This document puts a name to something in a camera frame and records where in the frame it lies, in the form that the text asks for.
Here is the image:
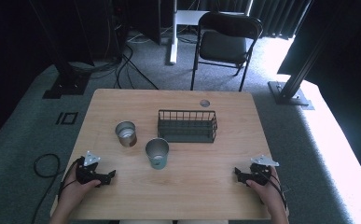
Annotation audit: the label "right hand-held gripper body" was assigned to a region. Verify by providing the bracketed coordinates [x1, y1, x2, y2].
[241, 154, 280, 187]

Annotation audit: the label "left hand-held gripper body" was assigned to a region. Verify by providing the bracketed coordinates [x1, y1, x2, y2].
[75, 150, 111, 187]

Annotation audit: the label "black folding chair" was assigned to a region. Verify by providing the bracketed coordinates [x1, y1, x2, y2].
[189, 11, 264, 92]

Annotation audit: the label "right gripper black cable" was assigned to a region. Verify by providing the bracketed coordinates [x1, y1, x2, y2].
[260, 169, 288, 210]

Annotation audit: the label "dark wire basket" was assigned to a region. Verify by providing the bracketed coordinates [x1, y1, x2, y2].
[157, 108, 218, 144]

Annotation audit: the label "person's left hand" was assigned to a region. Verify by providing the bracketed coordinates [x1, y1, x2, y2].
[58, 163, 102, 213]

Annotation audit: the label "black cabinet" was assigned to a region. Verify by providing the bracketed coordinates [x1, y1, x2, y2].
[112, 0, 163, 60]

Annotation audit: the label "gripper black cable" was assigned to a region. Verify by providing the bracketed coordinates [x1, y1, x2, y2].
[31, 153, 84, 224]
[260, 169, 288, 210]

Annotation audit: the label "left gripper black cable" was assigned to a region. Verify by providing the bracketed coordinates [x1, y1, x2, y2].
[31, 153, 84, 224]

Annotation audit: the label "black floor cables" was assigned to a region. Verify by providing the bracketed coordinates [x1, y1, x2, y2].
[69, 18, 160, 91]

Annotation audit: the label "person's right hand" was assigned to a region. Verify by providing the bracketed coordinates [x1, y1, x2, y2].
[245, 165, 286, 210]

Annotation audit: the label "black metal stand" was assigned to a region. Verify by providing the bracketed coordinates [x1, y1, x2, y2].
[28, 0, 92, 100]
[267, 0, 335, 107]

